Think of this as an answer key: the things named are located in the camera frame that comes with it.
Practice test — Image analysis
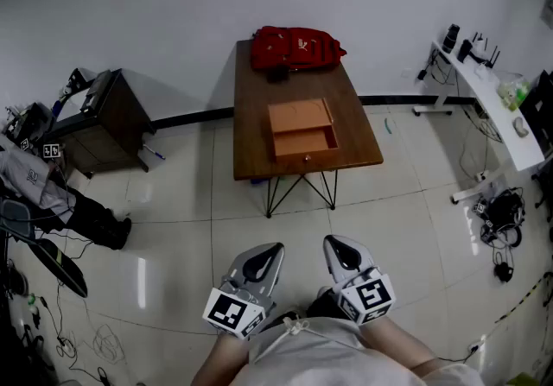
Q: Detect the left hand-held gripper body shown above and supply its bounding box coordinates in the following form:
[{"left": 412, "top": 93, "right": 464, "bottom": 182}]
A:
[{"left": 201, "top": 275, "right": 278, "bottom": 340}]

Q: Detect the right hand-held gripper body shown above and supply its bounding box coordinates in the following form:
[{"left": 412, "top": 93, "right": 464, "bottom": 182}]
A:
[{"left": 332, "top": 265, "right": 397, "bottom": 326}]

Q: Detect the wooden drawer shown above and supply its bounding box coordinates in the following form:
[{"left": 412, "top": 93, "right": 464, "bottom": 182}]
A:
[{"left": 271, "top": 123, "right": 340, "bottom": 164}]

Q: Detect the orange wooden drawer box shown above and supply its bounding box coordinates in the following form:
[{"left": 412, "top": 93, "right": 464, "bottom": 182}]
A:
[{"left": 266, "top": 97, "right": 336, "bottom": 135}]

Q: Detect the person's left forearm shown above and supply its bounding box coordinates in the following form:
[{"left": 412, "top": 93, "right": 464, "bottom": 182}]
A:
[{"left": 189, "top": 329, "right": 260, "bottom": 386}]

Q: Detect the person's right forearm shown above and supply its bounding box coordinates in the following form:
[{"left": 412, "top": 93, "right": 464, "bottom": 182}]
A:
[{"left": 359, "top": 313, "right": 437, "bottom": 377}]

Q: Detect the person's black shoe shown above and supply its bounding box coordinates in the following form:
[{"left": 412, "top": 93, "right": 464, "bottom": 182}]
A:
[
  {"left": 305, "top": 286, "right": 343, "bottom": 320},
  {"left": 261, "top": 309, "right": 303, "bottom": 332}
]

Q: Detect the black power adapter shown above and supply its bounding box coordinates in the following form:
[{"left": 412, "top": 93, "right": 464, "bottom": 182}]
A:
[{"left": 493, "top": 261, "right": 515, "bottom": 284}]

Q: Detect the white and blue pen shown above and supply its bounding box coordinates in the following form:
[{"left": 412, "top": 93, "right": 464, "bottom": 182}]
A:
[{"left": 142, "top": 143, "right": 167, "bottom": 161}]

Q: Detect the yellow and black tape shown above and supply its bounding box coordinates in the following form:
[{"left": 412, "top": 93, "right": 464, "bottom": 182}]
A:
[{"left": 493, "top": 270, "right": 553, "bottom": 326}]

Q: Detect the black oblong board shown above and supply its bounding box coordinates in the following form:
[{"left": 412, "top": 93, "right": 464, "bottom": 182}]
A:
[{"left": 26, "top": 238, "right": 90, "bottom": 300}]

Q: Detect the dark wooden cabinet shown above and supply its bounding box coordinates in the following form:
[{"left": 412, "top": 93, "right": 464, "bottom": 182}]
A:
[{"left": 46, "top": 67, "right": 156, "bottom": 180}]

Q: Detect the black office chair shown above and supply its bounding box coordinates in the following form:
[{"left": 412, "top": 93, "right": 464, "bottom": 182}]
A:
[{"left": 531, "top": 168, "right": 553, "bottom": 244}]

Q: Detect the white desk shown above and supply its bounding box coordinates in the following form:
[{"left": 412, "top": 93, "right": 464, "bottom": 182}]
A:
[{"left": 412, "top": 40, "right": 547, "bottom": 205}]

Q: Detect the red backpack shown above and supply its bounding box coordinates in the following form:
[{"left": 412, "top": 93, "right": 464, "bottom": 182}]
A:
[{"left": 249, "top": 24, "right": 348, "bottom": 73}]

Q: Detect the clear plastic bag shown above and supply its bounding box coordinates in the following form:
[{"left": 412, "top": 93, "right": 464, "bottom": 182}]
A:
[{"left": 495, "top": 70, "right": 532, "bottom": 112}]

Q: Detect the desktop printer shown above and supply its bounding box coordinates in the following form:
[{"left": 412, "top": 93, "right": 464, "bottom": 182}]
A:
[{"left": 79, "top": 70, "right": 114, "bottom": 115}]

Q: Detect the black mesh chair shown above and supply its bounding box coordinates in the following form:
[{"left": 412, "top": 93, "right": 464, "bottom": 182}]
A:
[{"left": 0, "top": 197, "right": 36, "bottom": 244}]

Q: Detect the black cup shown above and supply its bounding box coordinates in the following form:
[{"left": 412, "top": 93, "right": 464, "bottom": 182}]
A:
[{"left": 456, "top": 39, "right": 475, "bottom": 64}]

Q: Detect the black monitor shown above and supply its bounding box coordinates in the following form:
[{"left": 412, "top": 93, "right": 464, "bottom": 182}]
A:
[{"left": 518, "top": 69, "right": 553, "bottom": 155}]

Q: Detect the black cylindrical bottle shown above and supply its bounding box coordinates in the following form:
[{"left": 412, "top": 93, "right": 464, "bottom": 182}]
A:
[{"left": 442, "top": 22, "right": 461, "bottom": 54}]

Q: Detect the white router with black antennas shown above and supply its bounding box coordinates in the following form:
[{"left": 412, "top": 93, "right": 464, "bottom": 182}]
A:
[{"left": 470, "top": 31, "right": 502, "bottom": 70}]

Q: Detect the small black device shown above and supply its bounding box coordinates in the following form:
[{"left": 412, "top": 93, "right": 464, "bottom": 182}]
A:
[{"left": 67, "top": 67, "right": 88, "bottom": 88}]

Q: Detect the white drawstring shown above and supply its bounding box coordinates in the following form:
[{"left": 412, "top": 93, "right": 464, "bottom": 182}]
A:
[{"left": 282, "top": 317, "right": 313, "bottom": 337}]

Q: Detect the tangled floor cable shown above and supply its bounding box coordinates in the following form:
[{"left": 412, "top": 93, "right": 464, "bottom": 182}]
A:
[{"left": 41, "top": 295, "right": 129, "bottom": 386}]

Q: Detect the wooden table with wire legs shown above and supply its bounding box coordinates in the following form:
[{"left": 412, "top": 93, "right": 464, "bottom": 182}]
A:
[{"left": 232, "top": 38, "right": 385, "bottom": 219}]

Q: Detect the pile of black cables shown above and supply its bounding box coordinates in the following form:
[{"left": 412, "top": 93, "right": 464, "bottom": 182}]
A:
[{"left": 472, "top": 187, "right": 527, "bottom": 249}]

